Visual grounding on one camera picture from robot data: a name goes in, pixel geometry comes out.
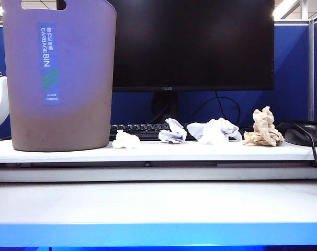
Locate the large bluish paper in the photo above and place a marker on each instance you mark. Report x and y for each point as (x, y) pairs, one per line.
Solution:
(193, 129)

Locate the bluish white paper ball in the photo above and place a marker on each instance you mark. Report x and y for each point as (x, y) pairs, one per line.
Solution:
(174, 132)

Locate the black computer monitor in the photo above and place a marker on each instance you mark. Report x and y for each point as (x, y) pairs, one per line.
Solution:
(195, 47)

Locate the small white paper ball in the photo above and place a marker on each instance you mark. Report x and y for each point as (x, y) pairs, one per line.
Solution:
(125, 141)

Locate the wide blue partition panel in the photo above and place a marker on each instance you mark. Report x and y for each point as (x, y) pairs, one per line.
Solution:
(289, 65)

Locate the brown paper ball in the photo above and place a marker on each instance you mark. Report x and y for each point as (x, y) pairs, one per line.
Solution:
(263, 123)

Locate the long ceiling light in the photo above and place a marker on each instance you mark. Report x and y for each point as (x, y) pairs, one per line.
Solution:
(285, 9)

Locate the black computer keyboard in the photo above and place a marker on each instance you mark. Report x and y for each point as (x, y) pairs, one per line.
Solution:
(142, 130)

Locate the grey metal desk rail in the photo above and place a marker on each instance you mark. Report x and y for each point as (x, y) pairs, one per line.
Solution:
(122, 164)

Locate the black dome-shaped device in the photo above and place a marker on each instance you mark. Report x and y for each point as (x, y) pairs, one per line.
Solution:
(305, 136)

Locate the grey plastic garbage bin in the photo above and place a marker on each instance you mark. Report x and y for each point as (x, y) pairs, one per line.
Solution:
(77, 78)

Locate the grey partition post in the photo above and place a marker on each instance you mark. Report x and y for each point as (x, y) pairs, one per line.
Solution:
(311, 78)

